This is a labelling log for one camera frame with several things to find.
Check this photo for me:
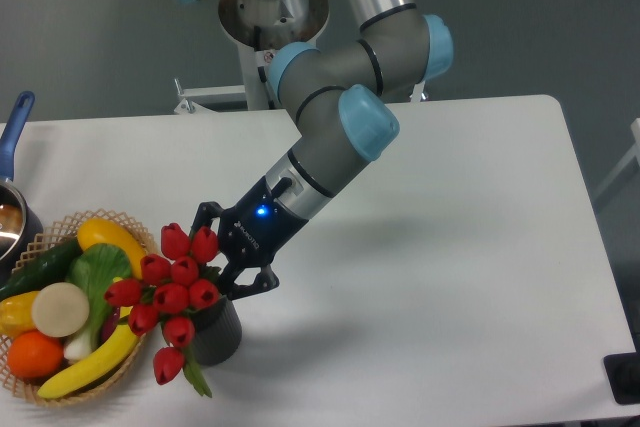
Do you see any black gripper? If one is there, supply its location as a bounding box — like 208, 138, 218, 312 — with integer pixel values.
188, 175, 312, 302

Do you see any red tulip bouquet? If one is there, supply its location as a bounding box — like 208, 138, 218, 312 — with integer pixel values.
104, 223, 221, 397

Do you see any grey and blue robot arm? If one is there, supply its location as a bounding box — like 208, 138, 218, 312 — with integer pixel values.
187, 0, 453, 299

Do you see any dark grey ribbed vase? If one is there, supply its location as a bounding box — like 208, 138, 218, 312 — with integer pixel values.
192, 296, 242, 367

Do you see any green bok choy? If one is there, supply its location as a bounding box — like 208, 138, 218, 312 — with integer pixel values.
64, 243, 131, 364

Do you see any yellow squash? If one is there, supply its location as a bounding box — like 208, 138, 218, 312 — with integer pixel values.
77, 217, 147, 280

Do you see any yellow banana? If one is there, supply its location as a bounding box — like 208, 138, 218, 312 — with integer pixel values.
39, 324, 137, 399

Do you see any dark red fruit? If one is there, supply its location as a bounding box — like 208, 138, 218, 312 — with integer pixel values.
99, 308, 120, 345

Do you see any woven wicker basket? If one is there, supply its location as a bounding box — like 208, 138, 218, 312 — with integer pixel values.
1, 208, 159, 407

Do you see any green cucumber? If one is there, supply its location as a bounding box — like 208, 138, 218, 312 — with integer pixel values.
1, 238, 82, 301

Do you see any beige round disc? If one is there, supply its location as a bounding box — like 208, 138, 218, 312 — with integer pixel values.
31, 282, 90, 338

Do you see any yellow bell pepper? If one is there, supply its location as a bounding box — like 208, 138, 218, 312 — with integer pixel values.
1, 291, 39, 338

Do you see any orange fruit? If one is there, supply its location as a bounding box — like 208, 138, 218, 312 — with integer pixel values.
7, 330, 63, 379

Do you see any black device at table edge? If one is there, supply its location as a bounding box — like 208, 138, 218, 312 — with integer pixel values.
603, 352, 639, 405

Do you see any blue handled saucepan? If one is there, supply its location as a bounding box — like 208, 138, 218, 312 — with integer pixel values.
1, 91, 43, 285

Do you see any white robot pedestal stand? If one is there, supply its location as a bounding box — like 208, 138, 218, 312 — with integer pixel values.
174, 0, 329, 114

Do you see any white furniture frame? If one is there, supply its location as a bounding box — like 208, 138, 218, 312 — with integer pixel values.
592, 118, 639, 212

